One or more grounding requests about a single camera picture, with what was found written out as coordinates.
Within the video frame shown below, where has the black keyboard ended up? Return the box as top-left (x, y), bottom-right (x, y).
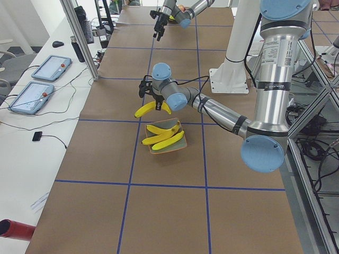
top-left (80, 20), bottom-right (94, 44)

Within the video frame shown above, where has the upper blue teach pendant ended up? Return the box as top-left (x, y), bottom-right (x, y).
top-left (31, 55), bottom-right (72, 81)

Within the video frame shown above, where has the black water bottle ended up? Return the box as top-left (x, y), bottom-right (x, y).
top-left (70, 36), bottom-right (85, 62)

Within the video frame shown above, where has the red cylinder tube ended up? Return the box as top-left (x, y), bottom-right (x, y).
top-left (1, 219), bottom-right (35, 241)

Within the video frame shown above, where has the blue teach pendant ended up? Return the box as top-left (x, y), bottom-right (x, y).
top-left (8, 81), bottom-right (55, 115)
top-left (31, 55), bottom-right (72, 81)

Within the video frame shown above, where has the aluminium frame post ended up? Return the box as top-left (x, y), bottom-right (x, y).
top-left (60, 0), bottom-right (99, 81)

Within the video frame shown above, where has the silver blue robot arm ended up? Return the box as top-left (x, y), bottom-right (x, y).
top-left (150, 0), bottom-right (214, 41)
top-left (151, 1), bottom-right (313, 173)

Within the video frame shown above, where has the black computer mouse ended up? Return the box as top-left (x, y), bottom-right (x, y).
top-left (52, 41), bottom-right (64, 48)

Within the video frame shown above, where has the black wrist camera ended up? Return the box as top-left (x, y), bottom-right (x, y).
top-left (150, 10), bottom-right (159, 19)
top-left (138, 79), bottom-right (153, 98)

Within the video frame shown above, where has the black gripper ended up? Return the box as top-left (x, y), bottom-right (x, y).
top-left (154, 13), bottom-right (167, 41)
top-left (152, 92), bottom-right (164, 110)

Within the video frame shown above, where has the brown wicker fruit basket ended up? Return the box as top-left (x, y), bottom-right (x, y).
top-left (168, 15), bottom-right (178, 24)

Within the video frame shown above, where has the lower blue teach pendant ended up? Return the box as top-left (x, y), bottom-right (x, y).
top-left (8, 81), bottom-right (55, 115)

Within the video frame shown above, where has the small black puck device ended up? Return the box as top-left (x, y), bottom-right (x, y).
top-left (32, 131), bottom-right (42, 142)

